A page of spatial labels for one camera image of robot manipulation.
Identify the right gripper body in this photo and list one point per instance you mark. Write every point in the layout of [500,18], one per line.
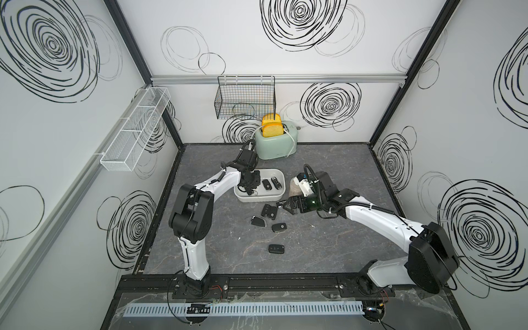
[306,203]

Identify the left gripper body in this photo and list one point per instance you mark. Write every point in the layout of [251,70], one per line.
[253,179]

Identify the black key fob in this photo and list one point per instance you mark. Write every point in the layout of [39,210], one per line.
[267,185]

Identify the white storage box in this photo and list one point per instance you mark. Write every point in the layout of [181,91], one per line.
[261,195]

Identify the long black flip key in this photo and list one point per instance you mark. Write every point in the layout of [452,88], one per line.
[276,183]

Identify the black key bottom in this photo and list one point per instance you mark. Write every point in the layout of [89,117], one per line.
[276,249]

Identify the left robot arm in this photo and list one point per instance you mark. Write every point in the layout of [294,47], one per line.
[192,218]

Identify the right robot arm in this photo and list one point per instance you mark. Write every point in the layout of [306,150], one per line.
[430,260]

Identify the black VW flip key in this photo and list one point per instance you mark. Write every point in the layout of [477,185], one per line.
[272,212]

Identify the beige cylindrical cup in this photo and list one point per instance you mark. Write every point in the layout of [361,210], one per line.
[295,189]

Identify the mint green toaster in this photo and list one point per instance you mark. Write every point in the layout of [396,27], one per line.
[277,147]

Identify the yellow toast slices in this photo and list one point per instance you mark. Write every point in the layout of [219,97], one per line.
[272,125]

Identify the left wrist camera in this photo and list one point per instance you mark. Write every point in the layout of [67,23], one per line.
[247,159]

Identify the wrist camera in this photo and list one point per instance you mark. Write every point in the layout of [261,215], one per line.
[313,182]
[247,159]

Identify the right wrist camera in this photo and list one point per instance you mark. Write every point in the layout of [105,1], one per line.
[313,182]

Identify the black wire basket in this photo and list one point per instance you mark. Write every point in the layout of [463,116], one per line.
[245,97]

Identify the white mesh wall shelf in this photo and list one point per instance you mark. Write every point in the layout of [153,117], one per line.
[131,141]

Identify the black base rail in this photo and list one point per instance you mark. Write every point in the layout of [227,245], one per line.
[223,285]

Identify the grey slotted cable duct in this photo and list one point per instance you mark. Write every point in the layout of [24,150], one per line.
[181,309]

